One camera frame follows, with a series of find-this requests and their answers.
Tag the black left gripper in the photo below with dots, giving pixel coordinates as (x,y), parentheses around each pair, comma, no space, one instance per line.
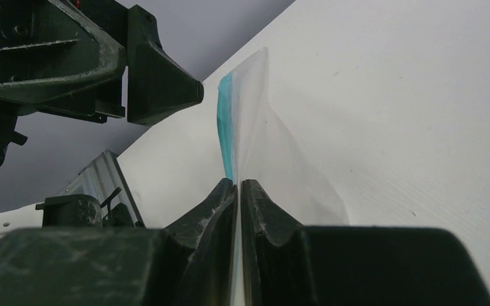
(63,58)

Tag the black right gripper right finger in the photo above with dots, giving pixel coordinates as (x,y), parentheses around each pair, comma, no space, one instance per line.
(288,263)

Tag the clear zip top bag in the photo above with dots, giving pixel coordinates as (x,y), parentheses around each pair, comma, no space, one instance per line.
(279,190)

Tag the aluminium table edge rail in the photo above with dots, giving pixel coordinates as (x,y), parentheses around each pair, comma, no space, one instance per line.
(103,179)

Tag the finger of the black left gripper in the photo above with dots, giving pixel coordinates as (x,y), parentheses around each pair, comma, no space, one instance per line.
(157,86)

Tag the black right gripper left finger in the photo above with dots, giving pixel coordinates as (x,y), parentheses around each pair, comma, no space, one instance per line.
(85,253)

